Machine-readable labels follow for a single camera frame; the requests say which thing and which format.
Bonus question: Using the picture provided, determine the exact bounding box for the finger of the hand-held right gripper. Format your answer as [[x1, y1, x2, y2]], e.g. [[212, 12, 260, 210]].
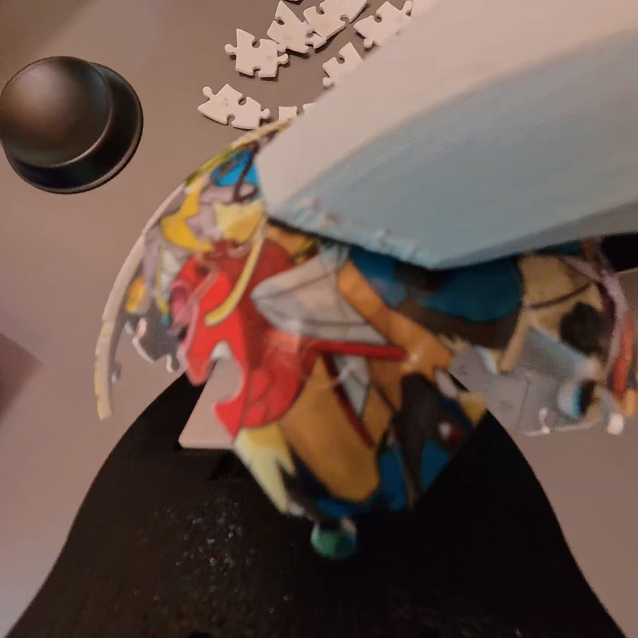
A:
[[254, 0, 638, 271]]

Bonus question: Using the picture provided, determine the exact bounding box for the colourful cartoon puzzle ball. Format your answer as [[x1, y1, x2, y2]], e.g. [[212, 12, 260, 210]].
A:
[[95, 120, 638, 520]]

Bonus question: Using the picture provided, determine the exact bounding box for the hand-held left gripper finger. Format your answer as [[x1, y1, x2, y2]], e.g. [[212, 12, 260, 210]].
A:
[[178, 349, 242, 449]]

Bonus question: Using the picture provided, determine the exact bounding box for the black round ball stand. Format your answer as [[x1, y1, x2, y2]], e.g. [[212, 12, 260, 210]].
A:
[[0, 56, 144, 194]]

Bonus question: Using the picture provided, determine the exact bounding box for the pile of white puzzle pieces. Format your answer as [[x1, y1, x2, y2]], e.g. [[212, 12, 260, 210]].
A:
[[198, 0, 415, 132]]

